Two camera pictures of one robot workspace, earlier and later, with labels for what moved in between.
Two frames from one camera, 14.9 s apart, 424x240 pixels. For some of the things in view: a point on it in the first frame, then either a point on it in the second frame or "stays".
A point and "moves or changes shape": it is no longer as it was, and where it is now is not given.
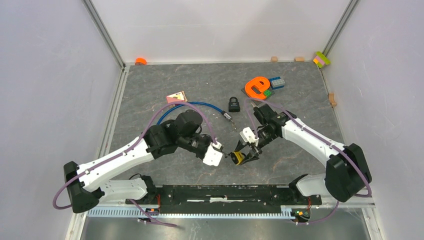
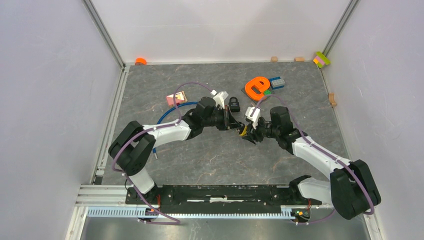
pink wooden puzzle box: x=180 y=96 stays
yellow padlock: x=237 y=157 moves or changes shape
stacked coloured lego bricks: x=320 y=59 stays
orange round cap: x=140 y=61 stays
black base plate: x=226 y=196 stays
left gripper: x=209 y=140 → x=229 y=122
